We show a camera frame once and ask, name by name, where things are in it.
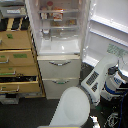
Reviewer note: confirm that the white fridge door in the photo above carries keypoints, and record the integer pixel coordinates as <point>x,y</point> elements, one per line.
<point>107,32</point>

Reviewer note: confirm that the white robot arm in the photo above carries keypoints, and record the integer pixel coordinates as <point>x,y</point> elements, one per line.
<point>74,105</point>

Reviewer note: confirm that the upper fridge drawer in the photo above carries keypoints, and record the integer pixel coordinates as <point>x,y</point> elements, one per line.
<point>59,66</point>

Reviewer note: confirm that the fridge drawer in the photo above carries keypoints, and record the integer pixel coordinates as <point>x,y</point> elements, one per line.
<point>59,66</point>
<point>55,87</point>

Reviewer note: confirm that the lower fridge drawer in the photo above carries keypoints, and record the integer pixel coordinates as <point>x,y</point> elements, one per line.
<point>55,87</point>

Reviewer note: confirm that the white refrigerator body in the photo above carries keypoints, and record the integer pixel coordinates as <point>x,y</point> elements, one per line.
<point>58,26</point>

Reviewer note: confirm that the wooden drawer cabinet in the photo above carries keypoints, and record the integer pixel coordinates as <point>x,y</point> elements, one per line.
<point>19,70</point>

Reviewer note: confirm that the white blue robot body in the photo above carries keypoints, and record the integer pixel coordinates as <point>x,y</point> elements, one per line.
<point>115,86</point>

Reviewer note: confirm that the grey bin under cabinet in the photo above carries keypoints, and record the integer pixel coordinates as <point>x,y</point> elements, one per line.
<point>9,99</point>

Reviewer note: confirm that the grey box on cabinet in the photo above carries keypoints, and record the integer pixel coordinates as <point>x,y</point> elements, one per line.
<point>13,11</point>

